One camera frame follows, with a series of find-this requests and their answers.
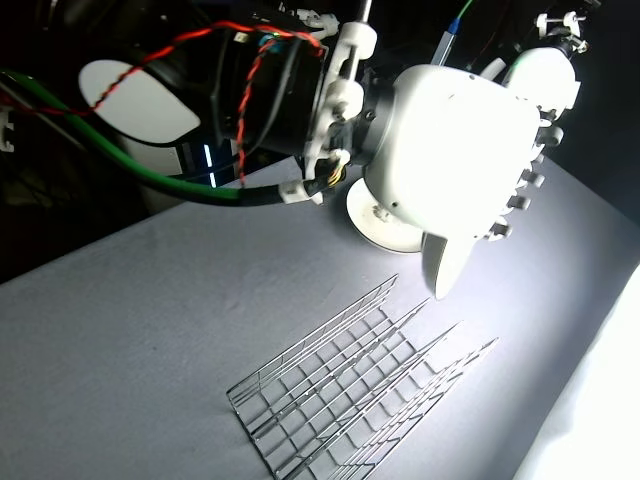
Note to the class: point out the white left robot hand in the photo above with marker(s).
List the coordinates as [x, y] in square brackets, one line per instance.
[550, 75]

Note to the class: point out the white plate with dark rim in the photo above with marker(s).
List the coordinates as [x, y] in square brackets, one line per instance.
[370, 227]

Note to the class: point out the white plastic clip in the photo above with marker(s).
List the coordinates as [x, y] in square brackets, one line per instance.
[7, 130]

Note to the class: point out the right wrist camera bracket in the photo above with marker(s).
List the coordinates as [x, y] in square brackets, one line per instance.
[350, 40]

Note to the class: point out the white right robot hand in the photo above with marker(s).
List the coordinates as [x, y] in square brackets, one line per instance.
[450, 150]

